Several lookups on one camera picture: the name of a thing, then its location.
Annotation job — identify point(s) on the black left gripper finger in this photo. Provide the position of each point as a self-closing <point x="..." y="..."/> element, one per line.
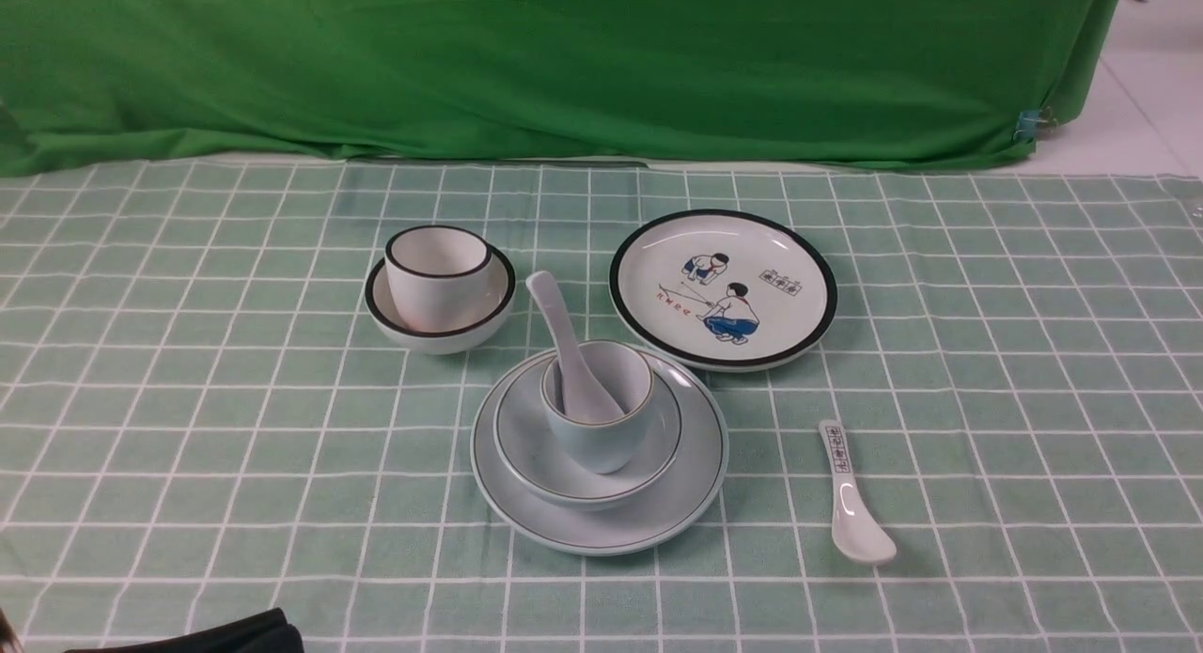
<point x="269" y="631"/>

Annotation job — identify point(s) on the pale blue bowl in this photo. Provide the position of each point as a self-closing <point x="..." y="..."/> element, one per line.
<point x="542" y="464"/>

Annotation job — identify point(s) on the pale blue cup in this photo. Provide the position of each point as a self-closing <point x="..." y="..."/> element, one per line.
<point x="602" y="446"/>

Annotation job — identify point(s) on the plain white spoon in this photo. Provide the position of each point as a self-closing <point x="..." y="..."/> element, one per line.
<point x="584" y="400"/>

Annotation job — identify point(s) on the green checkered tablecloth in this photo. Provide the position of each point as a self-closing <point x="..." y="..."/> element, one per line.
<point x="201" y="421"/>

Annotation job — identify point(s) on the white cup black rim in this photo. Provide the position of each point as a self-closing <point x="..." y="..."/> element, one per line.
<point x="438" y="277"/>

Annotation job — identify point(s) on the white bowl black rim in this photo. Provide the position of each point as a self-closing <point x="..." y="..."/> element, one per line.
<point x="491" y="315"/>

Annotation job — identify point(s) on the pale blue plate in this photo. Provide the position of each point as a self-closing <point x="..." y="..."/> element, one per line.
<point x="676" y="500"/>

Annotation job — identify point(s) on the illustrated plate black rim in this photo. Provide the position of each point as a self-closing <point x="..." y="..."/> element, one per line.
<point x="723" y="290"/>

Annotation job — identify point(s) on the green backdrop cloth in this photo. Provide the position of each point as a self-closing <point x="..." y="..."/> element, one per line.
<point x="911" y="85"/>

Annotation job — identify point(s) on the white spoon with print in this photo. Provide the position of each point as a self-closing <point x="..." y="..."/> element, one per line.
<point x="854" y="530"/>

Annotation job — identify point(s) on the blue binder clip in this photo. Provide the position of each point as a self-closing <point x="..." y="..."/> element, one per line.
<point x="1027" y="126"/>

